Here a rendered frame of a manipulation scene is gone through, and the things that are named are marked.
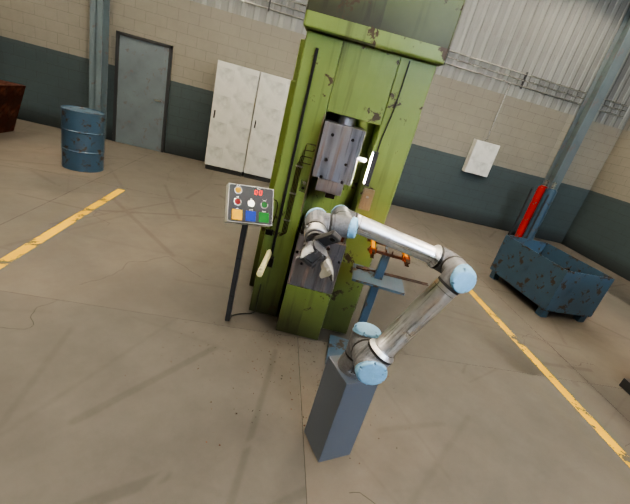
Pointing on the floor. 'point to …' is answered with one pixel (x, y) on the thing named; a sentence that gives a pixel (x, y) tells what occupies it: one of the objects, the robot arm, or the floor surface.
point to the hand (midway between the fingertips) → (318, 269)
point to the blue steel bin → (550, 277)
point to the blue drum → (82, 138)
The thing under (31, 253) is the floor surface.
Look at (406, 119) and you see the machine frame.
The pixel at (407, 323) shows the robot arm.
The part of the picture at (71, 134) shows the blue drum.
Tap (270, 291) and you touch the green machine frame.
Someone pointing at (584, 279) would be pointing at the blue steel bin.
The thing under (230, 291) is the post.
